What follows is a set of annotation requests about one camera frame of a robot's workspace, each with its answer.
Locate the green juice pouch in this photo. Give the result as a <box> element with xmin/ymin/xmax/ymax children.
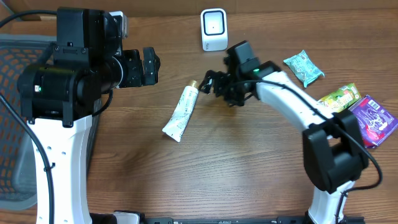
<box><xmin>318</xmin><ymin>83</ymin><xmax>361</xmax><ymax>113</ymax></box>

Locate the white tube gold cap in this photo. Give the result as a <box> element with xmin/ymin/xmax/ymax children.
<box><xmin>162</xmin><ymin>80</ymin><xmax>199</xmax><ymax>142</ymax></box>

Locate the teal snack wrapper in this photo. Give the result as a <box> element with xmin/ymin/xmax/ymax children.
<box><xmin>284</xmin><ymin>50</ymin><xmax>325</xmax><ymax>88</ymax></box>

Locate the white barcode scanner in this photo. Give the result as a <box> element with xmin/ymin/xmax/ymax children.
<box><xmin>200</xmin><ymin>8</ymin><xmax>228</xmax><ymax>52</ymax></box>

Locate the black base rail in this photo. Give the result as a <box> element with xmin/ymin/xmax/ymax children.
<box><xmin>133</xmin><ymin>215</ymin><xmax>366</xmax><ymax>224</ymax></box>

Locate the purple pad package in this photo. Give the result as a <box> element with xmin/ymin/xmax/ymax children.
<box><xmin>349</xmin><ymin>95</ymin><xmax>397</xmax><ymax>148</ymax></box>

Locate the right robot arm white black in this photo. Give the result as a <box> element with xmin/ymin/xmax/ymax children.
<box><xmin>199</xmin><ymin>41</ymin><xmax>369</xmax><ymax>223</ymax></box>

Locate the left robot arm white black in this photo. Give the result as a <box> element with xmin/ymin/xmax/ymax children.
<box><xmin>17</xmin><ymin>7</ymin><xmax>160</xmax><ymax>223</ymax></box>

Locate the black mesh basket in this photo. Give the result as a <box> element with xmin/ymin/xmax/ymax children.
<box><xmin>1</xmin><ymin>34</ymin><xmax>56</xmax><ymax>210</ymax></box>

